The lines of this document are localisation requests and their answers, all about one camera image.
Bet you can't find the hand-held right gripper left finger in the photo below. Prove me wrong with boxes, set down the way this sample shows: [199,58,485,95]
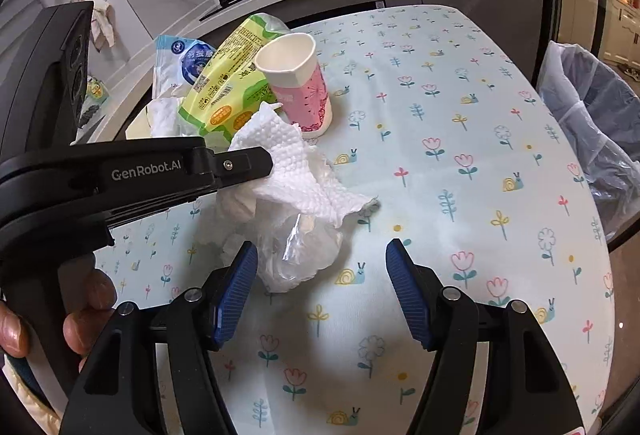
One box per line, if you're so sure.
[59,240,259,435]

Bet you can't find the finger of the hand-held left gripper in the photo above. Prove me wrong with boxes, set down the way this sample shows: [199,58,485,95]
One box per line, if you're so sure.
[192,146,274,198]

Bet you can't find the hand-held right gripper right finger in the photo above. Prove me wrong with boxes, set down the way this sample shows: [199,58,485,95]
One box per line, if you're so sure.
[385,239,586,435]

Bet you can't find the white embossed paper towel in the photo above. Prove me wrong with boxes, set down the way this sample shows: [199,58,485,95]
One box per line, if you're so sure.
[227,104,379,228]

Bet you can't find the clear plastic bag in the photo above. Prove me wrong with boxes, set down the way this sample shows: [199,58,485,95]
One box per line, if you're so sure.
[197,185,347,294]

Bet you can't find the green yellow snack packet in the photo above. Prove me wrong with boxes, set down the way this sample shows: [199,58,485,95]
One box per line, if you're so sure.
[177,13,292,139]

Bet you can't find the pink white paper cup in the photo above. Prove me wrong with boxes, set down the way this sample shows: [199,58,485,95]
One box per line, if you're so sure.
[254,33,334,139]

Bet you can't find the blue white wipes packet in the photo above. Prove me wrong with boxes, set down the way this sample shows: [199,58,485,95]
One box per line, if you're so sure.
[152,35,217,100]

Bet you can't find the trash bin with clear liner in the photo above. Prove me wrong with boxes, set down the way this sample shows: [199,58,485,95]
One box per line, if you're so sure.
[536,40,640,242]

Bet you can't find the person's left hand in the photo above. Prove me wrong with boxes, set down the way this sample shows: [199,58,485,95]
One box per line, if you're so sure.
[0,267,121,372]

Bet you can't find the small colourful packet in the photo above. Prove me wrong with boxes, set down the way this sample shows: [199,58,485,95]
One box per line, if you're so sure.
[77,75,112,128]

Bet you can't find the floral snail print tablecloth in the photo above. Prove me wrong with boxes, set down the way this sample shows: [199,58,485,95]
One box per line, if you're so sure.
[92,5,616,435]

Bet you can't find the hanging kitchen rag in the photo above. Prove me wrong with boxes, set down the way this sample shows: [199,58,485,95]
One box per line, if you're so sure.
[76,0,116,52]

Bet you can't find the white cabinet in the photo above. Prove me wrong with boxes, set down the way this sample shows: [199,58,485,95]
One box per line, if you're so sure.
[607,0,640,66]

